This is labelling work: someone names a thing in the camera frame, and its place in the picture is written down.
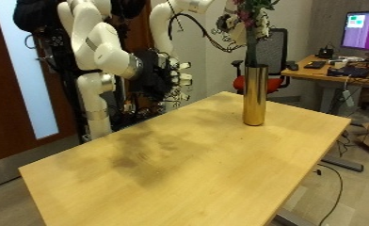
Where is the black desk phone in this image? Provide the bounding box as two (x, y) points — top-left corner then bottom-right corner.
(314, 45), (336, 60)

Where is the black floor cable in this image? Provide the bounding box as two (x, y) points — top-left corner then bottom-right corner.
(314, 163), (344, 226)

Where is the grey table foot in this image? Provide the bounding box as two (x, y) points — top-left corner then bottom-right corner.
(319, 154), (364, 173)

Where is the tall gold cylinder vase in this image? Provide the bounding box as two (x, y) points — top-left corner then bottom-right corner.
(242, 64), (270, 127)

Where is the black mesh chair, red seat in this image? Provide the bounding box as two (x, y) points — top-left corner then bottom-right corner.
(230, 27), (296, 95)

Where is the white hanging power adapter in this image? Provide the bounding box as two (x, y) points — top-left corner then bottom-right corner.
(340, 89), (356, 108)

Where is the wooden office desk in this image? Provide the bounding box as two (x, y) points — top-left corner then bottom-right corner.
(280, 55), (369, 115)

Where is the computer monitor, purple screen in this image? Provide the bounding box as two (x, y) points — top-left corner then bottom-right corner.
(339, 10), (369, 53)

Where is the black keyboard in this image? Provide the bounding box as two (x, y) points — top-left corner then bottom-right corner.
(303, 60), (327, 70)

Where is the colourful flower bouquet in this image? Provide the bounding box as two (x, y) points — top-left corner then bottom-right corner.
(229, 0), (282, 69)

